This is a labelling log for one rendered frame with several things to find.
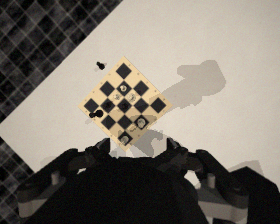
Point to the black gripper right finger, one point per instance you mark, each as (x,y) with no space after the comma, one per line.
(221,195)

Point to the black and tan chessboard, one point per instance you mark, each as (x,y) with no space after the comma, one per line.
(116,122)

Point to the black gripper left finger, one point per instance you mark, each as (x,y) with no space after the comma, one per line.
(34,191)

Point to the white pawn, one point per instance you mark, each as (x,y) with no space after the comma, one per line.
(123,88)
(117,96)

